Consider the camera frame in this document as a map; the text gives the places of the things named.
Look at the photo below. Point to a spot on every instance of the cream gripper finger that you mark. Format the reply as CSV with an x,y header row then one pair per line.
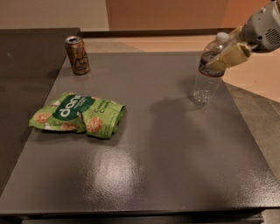
x,y
236,34
231,56

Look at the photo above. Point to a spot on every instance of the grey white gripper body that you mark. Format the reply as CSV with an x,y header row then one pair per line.
x,y
260,27

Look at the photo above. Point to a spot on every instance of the clear plastic water bottle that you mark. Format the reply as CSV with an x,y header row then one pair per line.
x,y
207,80

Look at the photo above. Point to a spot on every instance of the green rice chip bag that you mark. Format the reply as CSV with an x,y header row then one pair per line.
x,y
78,113

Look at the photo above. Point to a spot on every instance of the brown soda can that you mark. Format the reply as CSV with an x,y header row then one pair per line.
x,y
77,55

